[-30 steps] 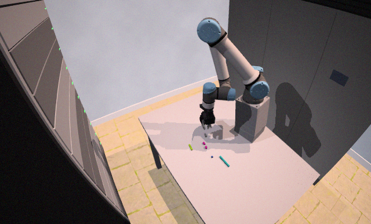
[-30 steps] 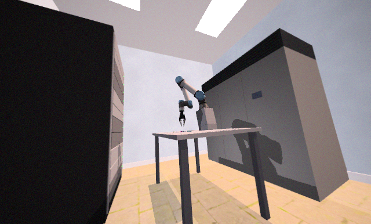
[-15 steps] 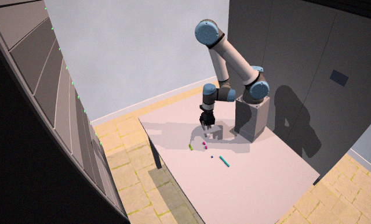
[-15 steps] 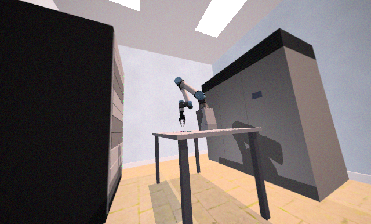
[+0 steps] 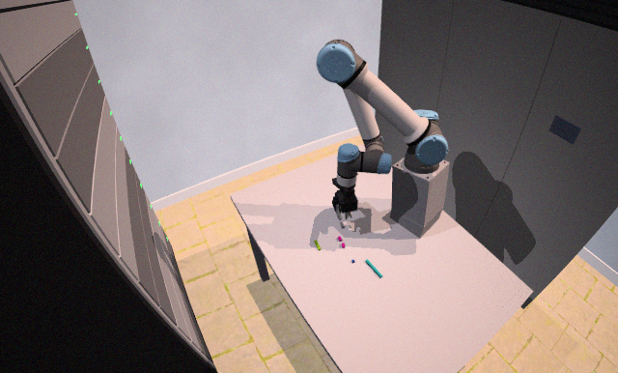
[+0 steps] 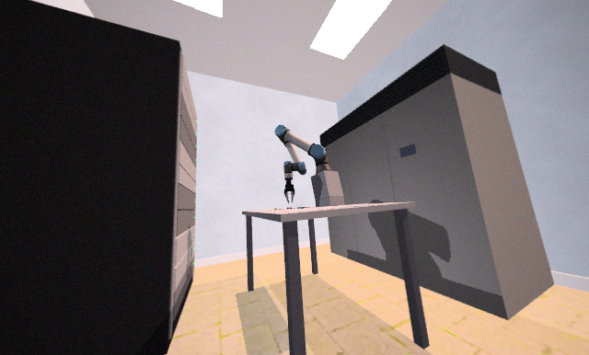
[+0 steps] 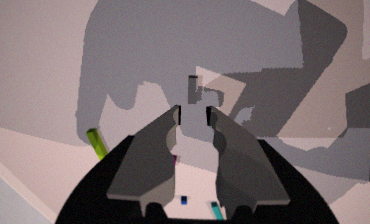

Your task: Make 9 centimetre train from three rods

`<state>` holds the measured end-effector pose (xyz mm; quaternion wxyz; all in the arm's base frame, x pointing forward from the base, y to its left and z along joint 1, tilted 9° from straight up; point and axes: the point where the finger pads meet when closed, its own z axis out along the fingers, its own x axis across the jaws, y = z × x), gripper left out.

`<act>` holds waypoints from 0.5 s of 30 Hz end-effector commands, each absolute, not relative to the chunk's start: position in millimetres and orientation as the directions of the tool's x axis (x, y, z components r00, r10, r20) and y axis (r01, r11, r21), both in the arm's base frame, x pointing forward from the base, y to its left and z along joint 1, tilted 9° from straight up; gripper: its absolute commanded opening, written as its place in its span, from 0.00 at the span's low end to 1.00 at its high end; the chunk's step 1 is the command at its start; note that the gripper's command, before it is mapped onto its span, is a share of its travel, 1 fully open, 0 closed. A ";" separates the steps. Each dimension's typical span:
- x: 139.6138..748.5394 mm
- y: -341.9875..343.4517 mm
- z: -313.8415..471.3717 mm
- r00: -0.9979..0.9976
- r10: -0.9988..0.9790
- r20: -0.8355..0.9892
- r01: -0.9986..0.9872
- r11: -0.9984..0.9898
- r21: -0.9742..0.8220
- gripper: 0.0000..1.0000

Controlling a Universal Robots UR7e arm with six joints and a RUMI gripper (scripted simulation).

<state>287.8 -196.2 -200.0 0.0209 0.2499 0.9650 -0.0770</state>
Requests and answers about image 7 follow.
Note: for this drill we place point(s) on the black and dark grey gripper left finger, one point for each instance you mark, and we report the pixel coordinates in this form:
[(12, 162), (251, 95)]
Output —
[(139, 170)]

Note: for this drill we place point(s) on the turquoise rod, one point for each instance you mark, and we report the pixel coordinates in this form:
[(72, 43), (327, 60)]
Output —
[(216, 210)]

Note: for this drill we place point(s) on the small blue block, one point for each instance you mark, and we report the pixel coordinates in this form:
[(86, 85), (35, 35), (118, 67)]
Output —
[(183, 200)]

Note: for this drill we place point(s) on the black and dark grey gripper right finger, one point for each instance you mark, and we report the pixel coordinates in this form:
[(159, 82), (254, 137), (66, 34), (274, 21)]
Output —
[(253, 173)]

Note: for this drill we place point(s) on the lime green rod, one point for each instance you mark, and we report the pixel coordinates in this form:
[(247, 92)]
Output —
[(97, 143)]

